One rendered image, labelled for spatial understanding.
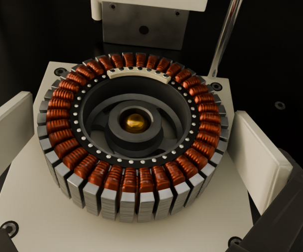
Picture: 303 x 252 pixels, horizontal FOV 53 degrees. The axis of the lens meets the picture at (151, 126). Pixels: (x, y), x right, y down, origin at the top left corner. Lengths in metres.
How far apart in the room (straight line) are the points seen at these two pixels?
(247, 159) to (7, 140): 0.13
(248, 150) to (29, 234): 0.13
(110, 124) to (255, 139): 0.08
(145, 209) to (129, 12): 0.18
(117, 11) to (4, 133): 0.15
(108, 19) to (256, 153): 0.18
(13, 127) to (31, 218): 0.05
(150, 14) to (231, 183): 0.16
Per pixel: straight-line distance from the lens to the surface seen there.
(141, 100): 0.21
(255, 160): 0.17
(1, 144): 0.17
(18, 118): 0.19
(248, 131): 0.18
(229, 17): 0.23
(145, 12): 0.28
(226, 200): 0.20
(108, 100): 0.21
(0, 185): 0.22
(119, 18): 0.28
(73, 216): 0.18
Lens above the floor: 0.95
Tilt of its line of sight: 52 degrees down
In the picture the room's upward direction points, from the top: 9 degrees clockwise
